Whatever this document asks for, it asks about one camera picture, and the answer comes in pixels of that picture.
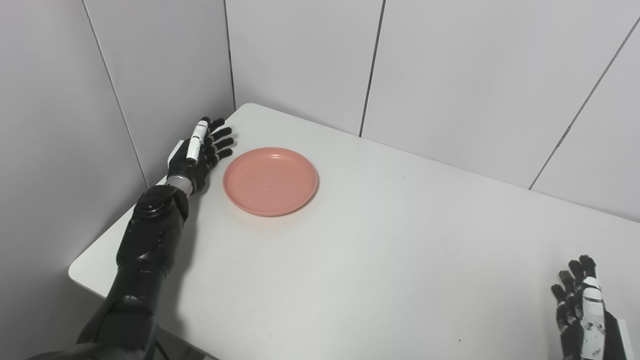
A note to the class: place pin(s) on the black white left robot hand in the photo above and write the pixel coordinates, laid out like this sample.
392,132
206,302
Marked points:
182,165

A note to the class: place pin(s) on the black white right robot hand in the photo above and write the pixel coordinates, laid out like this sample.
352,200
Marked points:
572,335

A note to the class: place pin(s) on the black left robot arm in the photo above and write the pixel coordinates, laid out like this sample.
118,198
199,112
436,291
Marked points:
145,240

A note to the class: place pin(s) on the pink round plate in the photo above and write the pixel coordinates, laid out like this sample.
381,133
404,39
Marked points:
270,182

